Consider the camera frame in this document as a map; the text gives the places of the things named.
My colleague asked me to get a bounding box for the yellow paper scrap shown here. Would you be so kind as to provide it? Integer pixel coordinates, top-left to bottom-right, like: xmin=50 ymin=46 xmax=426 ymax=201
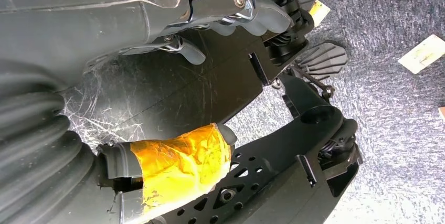
xmin=309 ymin=0 xmax=331 ymax=28

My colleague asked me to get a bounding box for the pale paper scrap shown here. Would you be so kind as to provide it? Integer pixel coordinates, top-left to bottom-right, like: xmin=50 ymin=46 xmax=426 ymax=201
xmin=397 ymin=34 xmax=445 ymax=75

